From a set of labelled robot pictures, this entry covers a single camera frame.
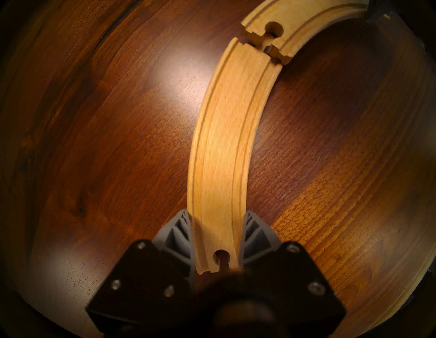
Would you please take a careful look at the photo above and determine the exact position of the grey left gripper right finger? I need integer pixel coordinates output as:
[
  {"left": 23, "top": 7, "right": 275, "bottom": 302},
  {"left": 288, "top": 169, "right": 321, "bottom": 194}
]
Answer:
[{"left": 239, "top": 210, "right": 346, "bottom": 327}]

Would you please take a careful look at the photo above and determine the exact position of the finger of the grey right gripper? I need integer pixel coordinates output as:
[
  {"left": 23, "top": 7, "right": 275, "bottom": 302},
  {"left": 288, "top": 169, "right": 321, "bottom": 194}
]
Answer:
[{"left": 367, "top": 0, "right": 390, "bottom": 21}]

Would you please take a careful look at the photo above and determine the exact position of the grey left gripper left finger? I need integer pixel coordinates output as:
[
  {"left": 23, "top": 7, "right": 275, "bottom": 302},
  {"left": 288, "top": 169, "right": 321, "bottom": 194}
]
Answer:
[{"left": 85, "top": 209, "right": 197, "bottom": 333}]

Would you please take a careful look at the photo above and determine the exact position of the yellow curved wooden track piece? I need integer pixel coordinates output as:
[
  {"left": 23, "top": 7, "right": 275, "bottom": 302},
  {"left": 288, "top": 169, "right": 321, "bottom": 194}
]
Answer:
[{"left": 241, "top": 0, "right": 370, "bottom": 65}]

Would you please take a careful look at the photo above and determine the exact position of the pale curved wooden track piece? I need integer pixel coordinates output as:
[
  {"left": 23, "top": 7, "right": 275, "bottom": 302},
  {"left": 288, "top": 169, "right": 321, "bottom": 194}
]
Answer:
[{"left": 187, "top": 37, "right": 283, "bottom": 275}]

